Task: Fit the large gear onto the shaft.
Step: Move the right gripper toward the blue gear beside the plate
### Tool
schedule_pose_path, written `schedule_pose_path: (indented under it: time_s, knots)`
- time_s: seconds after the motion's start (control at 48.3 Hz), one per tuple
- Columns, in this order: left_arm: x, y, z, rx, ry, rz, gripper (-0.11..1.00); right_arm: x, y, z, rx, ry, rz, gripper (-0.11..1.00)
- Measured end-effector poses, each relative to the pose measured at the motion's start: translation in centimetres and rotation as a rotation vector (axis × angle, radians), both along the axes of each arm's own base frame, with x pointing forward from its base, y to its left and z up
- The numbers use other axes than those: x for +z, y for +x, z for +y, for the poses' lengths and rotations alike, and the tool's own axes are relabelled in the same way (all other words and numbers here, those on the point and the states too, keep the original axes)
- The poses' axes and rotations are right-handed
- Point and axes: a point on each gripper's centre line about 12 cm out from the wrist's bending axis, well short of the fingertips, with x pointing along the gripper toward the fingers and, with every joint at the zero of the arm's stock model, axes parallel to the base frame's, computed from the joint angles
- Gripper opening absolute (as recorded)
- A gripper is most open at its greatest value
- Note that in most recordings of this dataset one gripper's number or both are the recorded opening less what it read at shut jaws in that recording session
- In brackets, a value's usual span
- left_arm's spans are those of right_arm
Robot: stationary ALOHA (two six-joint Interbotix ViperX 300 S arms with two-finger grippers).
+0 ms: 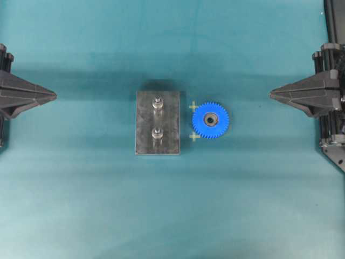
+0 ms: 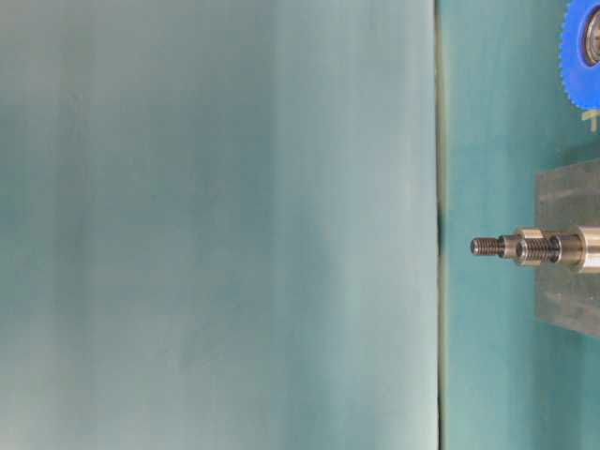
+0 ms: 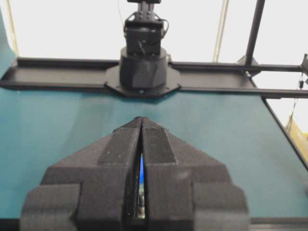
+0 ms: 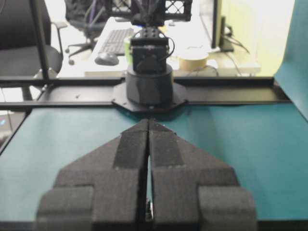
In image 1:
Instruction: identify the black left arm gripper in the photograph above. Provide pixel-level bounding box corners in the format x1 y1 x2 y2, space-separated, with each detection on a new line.
0 43 58 148

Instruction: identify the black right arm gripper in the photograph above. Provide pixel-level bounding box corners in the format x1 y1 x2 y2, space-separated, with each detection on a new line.
270 43 344 147

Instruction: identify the large blue plastic gear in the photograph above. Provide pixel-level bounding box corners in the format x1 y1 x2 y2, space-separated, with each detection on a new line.
192 102 230 139

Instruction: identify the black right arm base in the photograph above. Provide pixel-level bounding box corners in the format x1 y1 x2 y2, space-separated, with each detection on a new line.
320 1 344 171

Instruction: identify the upper steel shaft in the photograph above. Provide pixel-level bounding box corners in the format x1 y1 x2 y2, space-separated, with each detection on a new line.
152 96 164 110

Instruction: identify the steel shaft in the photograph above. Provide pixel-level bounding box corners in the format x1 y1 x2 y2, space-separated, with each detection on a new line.
152 96 164 110
151 127 163 139

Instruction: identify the lower steel shaft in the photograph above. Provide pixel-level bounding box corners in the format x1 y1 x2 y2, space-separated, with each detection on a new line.
151 127 163 139

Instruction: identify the grey metal base plate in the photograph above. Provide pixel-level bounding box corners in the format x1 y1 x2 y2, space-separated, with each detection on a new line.
135 91 180 155

